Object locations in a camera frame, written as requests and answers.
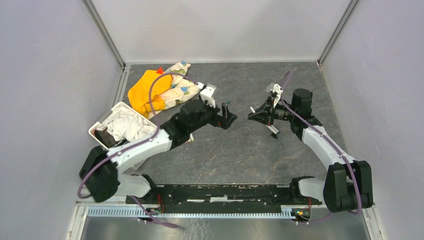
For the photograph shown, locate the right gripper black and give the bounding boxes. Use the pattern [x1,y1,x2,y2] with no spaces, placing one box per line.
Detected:
[248,96,297,127]

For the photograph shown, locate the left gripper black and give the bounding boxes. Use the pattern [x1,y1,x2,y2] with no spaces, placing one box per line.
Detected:
[189,95,237,133]

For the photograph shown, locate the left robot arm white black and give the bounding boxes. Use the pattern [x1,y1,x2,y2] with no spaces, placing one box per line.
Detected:
[77,99,238,204]

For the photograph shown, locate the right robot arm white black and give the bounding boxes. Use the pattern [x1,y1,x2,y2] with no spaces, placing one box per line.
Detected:
[247,88,374,213]

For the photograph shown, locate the cream patterned cloth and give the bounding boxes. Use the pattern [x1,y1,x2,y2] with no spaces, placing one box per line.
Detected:
[153,61,200,114]

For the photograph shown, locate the yellow orange cloth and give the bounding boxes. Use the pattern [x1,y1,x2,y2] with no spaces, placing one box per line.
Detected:
[127,68,172,118]

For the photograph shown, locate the white laundry basket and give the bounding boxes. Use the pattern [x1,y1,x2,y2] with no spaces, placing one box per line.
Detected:
[88,101,160,150]

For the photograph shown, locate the black garment in basket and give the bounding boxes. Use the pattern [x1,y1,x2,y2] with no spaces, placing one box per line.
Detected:
[94,130,129,149]

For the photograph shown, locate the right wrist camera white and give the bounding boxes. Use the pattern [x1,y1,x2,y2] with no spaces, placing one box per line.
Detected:
[266,83,283,109]

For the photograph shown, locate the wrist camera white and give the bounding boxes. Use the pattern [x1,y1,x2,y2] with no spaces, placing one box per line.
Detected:
[199,84,217,108]
[266,83,283,109]

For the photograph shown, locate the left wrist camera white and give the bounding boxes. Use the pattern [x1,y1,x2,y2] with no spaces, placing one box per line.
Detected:
[199,84,217,108]

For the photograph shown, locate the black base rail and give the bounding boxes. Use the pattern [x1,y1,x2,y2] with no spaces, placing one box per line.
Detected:
[137,184,322,214]

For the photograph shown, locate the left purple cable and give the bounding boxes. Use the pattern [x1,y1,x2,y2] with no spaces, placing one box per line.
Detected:
[77,72,203,229]

